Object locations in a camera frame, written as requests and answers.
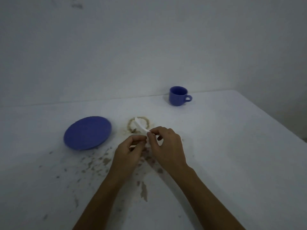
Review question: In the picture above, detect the blue saucer plate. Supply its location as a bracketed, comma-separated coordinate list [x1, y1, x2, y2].
[63, 116, 112, 151]

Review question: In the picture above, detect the person's left forearm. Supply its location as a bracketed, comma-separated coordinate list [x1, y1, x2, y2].
[73, 169, 135, 230]

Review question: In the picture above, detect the blue cup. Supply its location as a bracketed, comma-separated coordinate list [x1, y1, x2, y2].
[169, 86, 193, 107]

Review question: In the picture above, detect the person's right forearm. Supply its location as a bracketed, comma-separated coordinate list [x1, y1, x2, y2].
[168, 165, 245, 230]

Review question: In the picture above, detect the white paper tissue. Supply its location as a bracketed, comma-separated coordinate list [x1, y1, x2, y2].
[130, 117, 163, 151]

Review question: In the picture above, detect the person's left hand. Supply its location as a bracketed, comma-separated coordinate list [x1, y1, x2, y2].
[110, 135, 147, 178]

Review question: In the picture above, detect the person's right hand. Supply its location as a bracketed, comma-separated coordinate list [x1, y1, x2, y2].
[146, 126, 188, 176]

